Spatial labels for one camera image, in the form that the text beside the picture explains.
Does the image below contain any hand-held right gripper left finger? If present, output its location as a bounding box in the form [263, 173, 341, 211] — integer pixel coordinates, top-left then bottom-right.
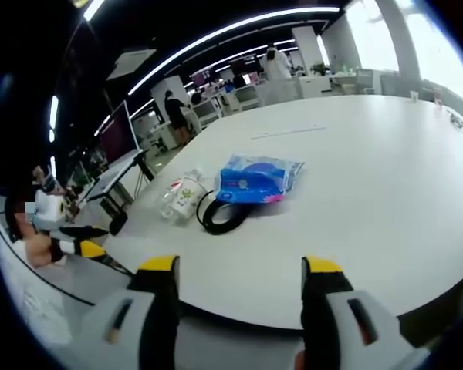
[67, 254, 182, 370]

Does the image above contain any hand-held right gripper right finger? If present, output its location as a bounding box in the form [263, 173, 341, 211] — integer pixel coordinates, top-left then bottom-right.
[300, 254, 422, 370]

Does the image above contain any clear bottle with white label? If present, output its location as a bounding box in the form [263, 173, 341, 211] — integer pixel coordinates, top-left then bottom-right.
[158, 166, 208, 227]

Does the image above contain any black cable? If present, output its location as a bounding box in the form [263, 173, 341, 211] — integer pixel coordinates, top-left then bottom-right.
[195, 190, 251, 235]

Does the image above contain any blue plastic tissue packet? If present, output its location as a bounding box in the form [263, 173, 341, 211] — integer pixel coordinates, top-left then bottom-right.
[214, 153, 306, 205]

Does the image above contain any person's left hand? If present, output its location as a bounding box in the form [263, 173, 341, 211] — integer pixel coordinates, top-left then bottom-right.
[24, 230, 64, 270]

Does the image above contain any grey desk with black legs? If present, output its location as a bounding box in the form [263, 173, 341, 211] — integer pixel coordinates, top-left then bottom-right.
[85, 149, 155, 236]

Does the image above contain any dark screen on stand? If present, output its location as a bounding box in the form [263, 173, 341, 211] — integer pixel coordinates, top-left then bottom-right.
[97, 100, 143, 167]

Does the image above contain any white table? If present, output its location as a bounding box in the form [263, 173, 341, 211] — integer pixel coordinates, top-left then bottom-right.
[103, 93, 463, 332]

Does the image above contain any white flat strip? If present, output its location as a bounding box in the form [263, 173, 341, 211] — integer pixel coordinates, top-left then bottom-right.
[250, 124, 329, 140]

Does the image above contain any white cabinet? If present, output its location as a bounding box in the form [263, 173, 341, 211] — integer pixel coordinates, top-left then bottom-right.
[297, 76, 333, 99]

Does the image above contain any long ceiling light strip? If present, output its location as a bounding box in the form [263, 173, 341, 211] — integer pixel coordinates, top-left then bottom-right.
[127, 5, 341, 96]

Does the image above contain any tangled white cable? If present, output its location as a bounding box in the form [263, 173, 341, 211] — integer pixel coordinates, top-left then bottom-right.
[446, 109, 463, 138]

